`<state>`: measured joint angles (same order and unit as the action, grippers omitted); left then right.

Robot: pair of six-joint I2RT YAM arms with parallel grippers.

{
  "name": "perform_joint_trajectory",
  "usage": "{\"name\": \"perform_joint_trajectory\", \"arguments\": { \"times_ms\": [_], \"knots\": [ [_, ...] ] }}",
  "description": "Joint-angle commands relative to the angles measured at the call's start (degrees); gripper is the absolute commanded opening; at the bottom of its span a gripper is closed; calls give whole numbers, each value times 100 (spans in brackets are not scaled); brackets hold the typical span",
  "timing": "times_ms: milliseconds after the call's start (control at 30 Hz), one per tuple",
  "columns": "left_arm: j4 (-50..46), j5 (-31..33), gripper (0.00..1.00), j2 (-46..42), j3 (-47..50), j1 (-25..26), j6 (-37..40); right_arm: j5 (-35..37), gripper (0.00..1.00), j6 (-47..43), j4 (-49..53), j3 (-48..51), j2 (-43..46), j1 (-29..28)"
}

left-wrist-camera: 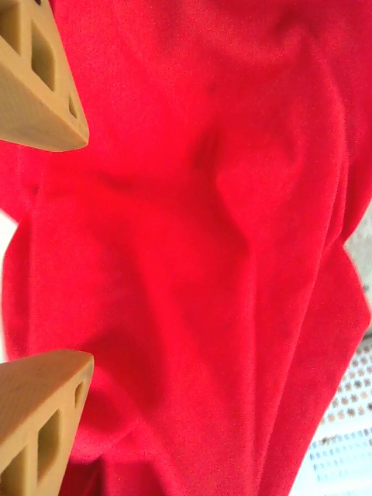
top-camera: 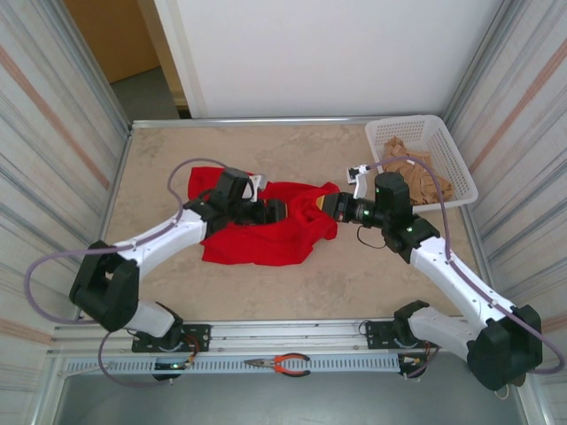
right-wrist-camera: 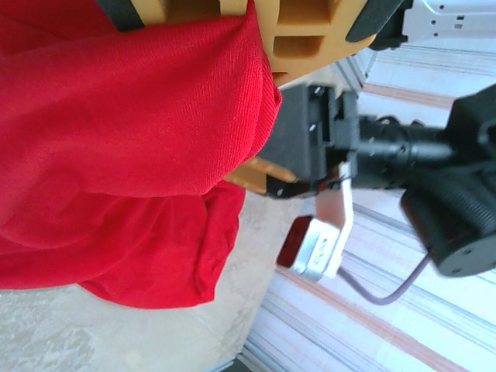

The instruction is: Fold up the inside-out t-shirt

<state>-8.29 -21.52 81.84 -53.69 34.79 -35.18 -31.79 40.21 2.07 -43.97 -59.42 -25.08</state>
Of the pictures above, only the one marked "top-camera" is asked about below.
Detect red t-shirt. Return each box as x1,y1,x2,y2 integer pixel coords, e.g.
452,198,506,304
188,166,340,268

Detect tan crumpled cloth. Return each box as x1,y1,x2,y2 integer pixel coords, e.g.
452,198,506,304
381,135,455,207

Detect white plastic basket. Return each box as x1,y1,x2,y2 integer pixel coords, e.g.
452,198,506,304
364,114,479,209

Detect brown wooden door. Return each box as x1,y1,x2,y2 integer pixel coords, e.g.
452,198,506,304
64,0,162,85

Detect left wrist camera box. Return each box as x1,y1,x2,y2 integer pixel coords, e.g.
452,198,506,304
247,174,269,204

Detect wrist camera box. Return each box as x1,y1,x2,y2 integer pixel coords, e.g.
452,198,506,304
247,174,269,204
346,163,371,200

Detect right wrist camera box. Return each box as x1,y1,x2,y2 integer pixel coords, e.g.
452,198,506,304
346,163,371,200

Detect thin black right gripper cable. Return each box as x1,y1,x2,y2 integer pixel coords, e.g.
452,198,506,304
356,224,387,251

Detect aluminium table end rail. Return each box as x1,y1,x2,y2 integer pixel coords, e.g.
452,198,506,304
130,115,444,130

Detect aluminium mounting rail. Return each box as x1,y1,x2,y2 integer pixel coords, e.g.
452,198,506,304
52,319,444,356

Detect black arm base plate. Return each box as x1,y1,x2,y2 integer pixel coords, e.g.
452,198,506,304
365,319,402,352
131,323,212,354

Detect white door frame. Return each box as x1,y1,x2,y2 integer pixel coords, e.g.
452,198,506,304
152,0,209,120

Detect orange handled pliers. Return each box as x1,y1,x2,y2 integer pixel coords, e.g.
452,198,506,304
243,352,312,379

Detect metal corner post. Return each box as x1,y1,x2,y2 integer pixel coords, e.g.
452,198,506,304
442,0,524,129
51,0,134,134

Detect grey slotted cable duct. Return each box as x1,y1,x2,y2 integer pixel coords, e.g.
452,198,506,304
61,353,402,375

